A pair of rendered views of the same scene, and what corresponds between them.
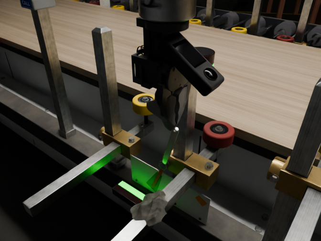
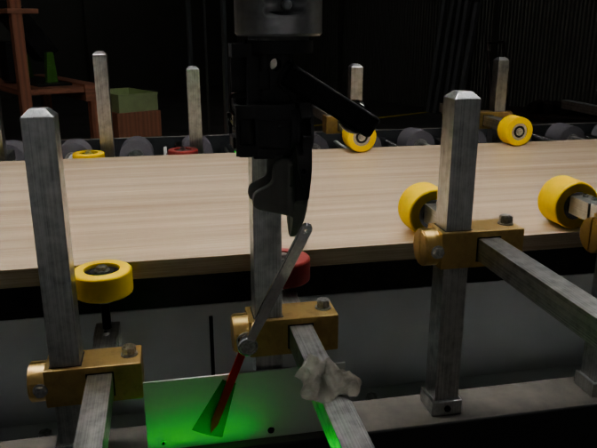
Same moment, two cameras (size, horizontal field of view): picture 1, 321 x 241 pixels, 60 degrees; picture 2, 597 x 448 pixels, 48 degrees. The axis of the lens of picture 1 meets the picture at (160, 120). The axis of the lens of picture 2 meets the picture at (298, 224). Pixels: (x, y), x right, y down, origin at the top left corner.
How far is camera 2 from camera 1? 0.52 m
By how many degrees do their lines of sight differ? 47
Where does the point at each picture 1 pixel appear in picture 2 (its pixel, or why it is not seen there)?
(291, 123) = (346, 225)
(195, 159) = (292, 308)
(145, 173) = (191, 405)
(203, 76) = (362, 108)
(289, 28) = (147, 148)
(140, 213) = (328, 390)
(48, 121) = not seen: outside the picture
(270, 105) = not seen: hidden behind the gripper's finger
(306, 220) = (520, 257)
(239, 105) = not seen: hidden behind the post
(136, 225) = (340, 405)
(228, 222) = (363, 407)
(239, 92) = (232, 218)
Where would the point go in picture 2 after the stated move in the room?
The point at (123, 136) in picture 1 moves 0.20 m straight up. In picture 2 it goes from (101, 356) to (86, 201)
